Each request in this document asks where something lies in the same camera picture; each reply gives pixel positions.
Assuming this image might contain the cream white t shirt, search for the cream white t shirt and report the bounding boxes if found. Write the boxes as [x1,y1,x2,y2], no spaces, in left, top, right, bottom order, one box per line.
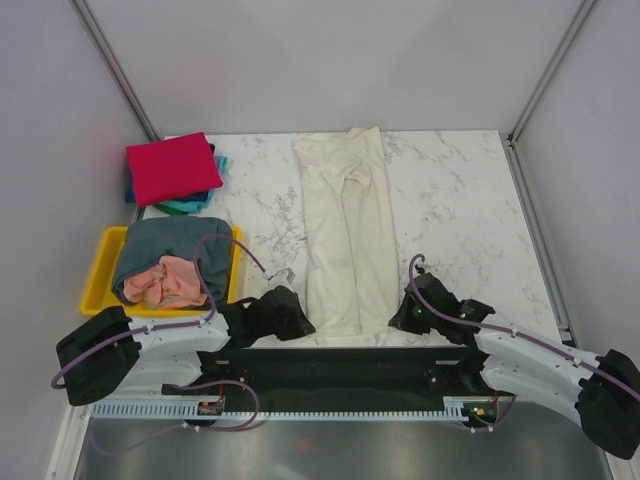
[293,127,400,337]

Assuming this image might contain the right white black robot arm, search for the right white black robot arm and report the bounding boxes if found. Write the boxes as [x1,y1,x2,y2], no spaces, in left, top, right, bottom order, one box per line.
[389,272,639,460]

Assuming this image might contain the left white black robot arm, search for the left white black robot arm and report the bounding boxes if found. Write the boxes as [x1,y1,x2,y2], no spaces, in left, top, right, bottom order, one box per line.
[51,285,316,406]

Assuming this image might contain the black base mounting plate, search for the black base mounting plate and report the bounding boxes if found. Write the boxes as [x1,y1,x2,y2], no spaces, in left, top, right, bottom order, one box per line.
[183,347,500,408]

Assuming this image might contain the pink t shirt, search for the pink t shirt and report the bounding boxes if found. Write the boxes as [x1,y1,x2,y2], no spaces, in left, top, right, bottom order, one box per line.
[123,256,207,310]

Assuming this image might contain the folded green t shirt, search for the folded green t shirt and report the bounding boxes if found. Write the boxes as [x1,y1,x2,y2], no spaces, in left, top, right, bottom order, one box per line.
[154,204,188,216]

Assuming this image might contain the grey blue t shirt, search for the grey blue t shirt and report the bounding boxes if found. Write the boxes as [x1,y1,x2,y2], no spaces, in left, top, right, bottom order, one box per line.
[111,216,232,305]

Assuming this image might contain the folded turquoise t shirt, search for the folded turquoise t shirt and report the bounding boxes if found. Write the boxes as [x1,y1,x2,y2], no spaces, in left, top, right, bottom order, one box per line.
[158,156,229,214]

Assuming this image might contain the yellow plastic tray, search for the yellow plastic tray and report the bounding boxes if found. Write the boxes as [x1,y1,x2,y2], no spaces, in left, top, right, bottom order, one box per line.
[80,226,246,318]

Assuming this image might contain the folded magenta t shirt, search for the folded magenta t shirt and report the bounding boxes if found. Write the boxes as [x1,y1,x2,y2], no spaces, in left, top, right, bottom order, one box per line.
[124,131,224,208]

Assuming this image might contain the folded navy blue t shirt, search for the folded navy blue t shirt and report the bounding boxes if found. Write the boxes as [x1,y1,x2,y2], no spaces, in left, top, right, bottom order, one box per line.
[123,143,217,204]

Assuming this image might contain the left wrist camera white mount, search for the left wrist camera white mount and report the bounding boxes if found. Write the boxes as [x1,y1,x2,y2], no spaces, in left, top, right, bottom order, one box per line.
[263,268,296,291]

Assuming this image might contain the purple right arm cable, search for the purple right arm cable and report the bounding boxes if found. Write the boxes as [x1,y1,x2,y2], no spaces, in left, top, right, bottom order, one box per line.
[408,253,640,396]

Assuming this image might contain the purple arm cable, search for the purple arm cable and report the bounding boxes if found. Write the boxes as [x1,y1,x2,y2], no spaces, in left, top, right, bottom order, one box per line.
[408,253,640,396]
[51,234,269,390]

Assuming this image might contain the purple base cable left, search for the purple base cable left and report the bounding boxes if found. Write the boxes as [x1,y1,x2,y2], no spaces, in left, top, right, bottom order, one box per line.
[89,377,271,456]

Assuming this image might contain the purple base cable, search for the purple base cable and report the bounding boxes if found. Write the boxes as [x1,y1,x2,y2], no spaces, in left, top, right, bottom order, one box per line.
[462,394,521,434]
[89,377,271,456]

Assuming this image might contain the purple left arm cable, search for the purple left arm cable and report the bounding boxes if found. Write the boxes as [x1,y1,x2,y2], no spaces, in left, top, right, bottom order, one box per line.
[51,234,269,390]

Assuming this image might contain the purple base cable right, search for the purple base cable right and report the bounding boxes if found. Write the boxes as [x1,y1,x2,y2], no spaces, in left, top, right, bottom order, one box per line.
[462,394,521,434]

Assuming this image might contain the white slotted cable duct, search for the white slotted cable duct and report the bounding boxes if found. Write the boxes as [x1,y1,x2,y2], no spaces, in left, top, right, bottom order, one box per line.
[90,394,491,422]

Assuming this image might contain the right aluminium frame post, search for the right aluminium frame post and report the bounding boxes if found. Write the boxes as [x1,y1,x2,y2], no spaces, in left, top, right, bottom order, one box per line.
[505,0,599,149]

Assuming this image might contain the aluminium frame post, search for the aluminium frame post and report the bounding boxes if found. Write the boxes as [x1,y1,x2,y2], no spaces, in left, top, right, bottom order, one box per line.
[505,0,599,149]
[69,0,160,142]

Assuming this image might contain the left aluminium frame post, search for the left aluminium frame post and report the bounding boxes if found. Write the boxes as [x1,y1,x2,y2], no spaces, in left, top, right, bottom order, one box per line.
[69,0,160,142]

